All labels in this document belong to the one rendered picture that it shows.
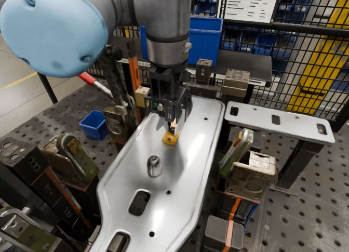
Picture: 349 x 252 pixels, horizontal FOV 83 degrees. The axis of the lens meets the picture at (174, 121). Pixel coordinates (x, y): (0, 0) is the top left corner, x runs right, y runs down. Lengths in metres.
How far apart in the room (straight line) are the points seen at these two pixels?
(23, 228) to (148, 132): 0.32
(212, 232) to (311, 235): 0.47
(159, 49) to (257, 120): 0.39
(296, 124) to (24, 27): 0.63
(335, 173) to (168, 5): 0.91
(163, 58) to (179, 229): 0.30
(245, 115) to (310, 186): 0.43
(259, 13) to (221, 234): 0.77
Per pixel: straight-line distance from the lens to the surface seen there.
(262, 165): 0.46
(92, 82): 0.55
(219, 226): 0.43
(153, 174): 0.45
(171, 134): 0.52
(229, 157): 0.44
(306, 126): 0.67
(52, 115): 1.24
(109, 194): 0.46
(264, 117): 0.65
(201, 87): 0.73
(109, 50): 0.48
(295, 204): 0.87
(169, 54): 0.34
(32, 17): 0.20
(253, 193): 0.51
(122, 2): 0.32
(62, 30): 0.20
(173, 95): 0.39
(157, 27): 0.33
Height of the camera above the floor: 1.39
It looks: 42 degrees down
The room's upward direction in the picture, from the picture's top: straight up
